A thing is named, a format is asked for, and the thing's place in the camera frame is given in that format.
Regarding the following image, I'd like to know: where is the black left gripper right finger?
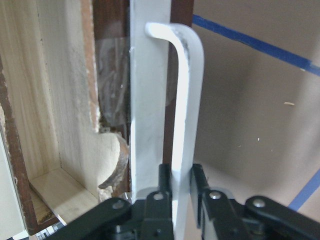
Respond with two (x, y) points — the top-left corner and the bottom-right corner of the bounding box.
(190, 164), (320, 240)

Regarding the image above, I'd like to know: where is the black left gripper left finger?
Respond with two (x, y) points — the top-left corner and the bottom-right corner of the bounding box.
(66, 164), (173, 240)

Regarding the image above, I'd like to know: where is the dark brown wooden drawer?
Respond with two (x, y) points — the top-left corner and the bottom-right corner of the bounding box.
(0, 0), (196, 237)

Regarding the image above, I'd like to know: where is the white plastic drawer handle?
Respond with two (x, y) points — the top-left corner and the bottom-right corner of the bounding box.
(129, 0), (204, 240)

